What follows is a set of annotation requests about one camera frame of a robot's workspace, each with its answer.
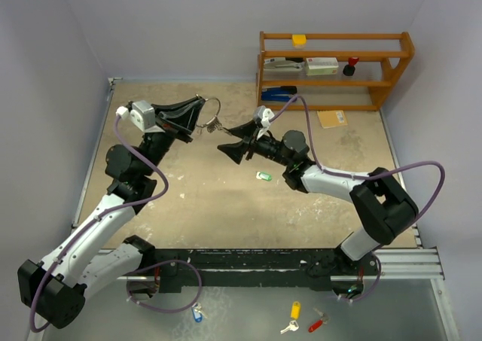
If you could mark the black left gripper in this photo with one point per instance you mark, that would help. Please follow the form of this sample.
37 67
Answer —
178 120

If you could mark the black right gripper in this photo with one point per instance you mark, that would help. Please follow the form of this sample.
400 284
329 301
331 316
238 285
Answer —
250 133

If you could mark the metal keyring with keys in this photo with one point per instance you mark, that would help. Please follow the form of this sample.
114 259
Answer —
213 124

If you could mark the green tag key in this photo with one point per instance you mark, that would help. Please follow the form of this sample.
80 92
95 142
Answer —
263 176

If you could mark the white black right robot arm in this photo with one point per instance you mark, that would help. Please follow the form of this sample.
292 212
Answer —
381 203

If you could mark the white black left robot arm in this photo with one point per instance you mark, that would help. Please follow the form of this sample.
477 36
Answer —
56 288

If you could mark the blue stapler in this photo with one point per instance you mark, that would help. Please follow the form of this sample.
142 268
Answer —
278 94

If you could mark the beige stapler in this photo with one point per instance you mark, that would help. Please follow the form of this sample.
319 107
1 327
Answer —
284 64

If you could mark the wooden three-tier shelf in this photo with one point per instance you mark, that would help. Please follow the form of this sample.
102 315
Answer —
383 58

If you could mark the white staples box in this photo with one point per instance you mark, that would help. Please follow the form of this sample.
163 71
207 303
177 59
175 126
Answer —
315 66

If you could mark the yellow tape measure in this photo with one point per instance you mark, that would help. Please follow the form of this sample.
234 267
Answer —
298 40

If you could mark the red black stamp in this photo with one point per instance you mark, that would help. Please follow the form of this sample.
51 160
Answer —
349 68

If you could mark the yellow tag key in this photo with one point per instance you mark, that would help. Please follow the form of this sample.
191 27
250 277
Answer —
294 316

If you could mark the blue tag key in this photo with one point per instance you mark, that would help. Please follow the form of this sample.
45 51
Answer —
198 313

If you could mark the red tag key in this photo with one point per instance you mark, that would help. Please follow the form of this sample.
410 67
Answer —
322 319

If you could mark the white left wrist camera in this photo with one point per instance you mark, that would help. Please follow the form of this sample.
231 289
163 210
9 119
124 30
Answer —
141 114

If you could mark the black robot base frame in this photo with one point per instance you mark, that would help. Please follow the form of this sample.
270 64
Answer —
319 269

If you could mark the aluminium rail frame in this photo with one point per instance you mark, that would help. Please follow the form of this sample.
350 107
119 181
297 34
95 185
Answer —
411 285

